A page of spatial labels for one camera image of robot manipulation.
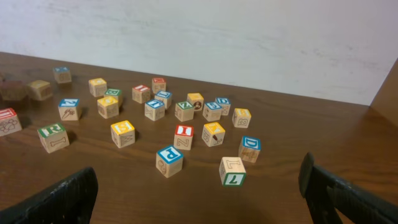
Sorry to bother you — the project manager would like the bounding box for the yellow S block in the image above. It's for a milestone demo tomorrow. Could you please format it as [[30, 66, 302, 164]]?
[[111, 120, 136, 148]]

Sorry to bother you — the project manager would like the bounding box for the blue d block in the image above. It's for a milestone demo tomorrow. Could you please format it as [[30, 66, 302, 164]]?
[[215, 97, 231, 116], [238, 136, 261, 163]]

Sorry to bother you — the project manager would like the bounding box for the blue T block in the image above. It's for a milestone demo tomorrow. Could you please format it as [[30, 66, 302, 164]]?
[[144, 99, 165, 121]]

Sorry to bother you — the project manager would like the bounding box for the yellow block far right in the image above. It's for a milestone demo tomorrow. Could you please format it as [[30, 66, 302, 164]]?
[[232, 108, 251, 128]]

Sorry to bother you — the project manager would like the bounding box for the green B block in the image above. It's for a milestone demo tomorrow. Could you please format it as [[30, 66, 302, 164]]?
[[104, 88, 123, 106]]

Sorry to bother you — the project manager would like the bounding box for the yellow K block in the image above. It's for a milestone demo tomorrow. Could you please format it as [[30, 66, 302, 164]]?
[[201, 122, 226, 147]]

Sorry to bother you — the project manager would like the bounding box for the red M block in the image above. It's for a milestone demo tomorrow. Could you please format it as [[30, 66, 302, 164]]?
[[152, 77, 167, 94]]

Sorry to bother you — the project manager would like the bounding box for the blue X block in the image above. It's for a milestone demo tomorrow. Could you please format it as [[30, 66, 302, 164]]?
[[53, 67, 72, 83]]

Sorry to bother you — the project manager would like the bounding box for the yellow block upper left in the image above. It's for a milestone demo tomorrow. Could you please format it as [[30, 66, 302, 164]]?
[[26, 80, 53, 101]]

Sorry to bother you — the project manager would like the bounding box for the green R block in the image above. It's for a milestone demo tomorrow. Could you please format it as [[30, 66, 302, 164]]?
[[37, 123, 70, 153]]

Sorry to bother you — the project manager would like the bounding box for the yellow O block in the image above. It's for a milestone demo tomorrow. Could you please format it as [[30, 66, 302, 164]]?
[[97, 96, 119, 119]]

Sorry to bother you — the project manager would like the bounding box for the blue D block upper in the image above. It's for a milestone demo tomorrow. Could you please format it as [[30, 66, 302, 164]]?
[[215, 97, 231, 116]]

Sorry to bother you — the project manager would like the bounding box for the blue 2 block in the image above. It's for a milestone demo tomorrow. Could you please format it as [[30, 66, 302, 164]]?
[[58, 98, 81, 121]]

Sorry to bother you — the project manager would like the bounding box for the blue P block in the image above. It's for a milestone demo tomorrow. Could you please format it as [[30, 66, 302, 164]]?
[[155, 145, 183, 178]]

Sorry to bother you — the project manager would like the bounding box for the red block beside yellow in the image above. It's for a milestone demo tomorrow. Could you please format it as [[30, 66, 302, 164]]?
[[1, 80, 27, 101]]

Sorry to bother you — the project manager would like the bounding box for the yellow block upper right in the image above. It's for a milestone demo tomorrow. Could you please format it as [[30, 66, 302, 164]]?
[[187, 93, 204, 111]]

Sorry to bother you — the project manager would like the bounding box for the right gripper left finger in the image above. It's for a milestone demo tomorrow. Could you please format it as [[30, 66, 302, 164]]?
[[1, 167, 98, 223]]

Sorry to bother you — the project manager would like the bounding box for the red U block centre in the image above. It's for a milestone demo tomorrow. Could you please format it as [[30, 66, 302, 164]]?
[[0, 108, 22, 136]]

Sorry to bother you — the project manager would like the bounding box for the blue S block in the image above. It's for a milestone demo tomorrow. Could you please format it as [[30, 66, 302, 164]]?
[[203, 102, 222, 122]]

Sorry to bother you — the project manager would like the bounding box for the red i block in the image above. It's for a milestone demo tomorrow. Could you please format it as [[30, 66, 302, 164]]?
[[132, 85, 151, 104], [174, 125, 194, 151]]

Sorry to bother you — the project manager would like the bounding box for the plain L 7 block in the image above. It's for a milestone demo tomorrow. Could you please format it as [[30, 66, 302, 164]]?
[[219, 157, 246, 187]]

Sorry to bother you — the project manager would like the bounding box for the blue D block right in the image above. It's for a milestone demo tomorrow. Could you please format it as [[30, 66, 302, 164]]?
[[238, 136, 261, 163]]

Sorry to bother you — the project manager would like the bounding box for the green Z block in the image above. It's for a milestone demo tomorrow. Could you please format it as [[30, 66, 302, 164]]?
[[175, 101, 195, 122]]

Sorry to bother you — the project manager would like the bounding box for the yellow block upper centre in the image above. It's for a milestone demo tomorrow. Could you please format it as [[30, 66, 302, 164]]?
[[88, 78, 108, 97]]

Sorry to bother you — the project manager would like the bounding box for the blue L block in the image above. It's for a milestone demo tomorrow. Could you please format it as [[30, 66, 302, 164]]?
[[154, 90, 172, 110]]

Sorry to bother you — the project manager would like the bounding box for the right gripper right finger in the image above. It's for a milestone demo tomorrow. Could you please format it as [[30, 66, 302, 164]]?
[[298, 152, 397, 224]]

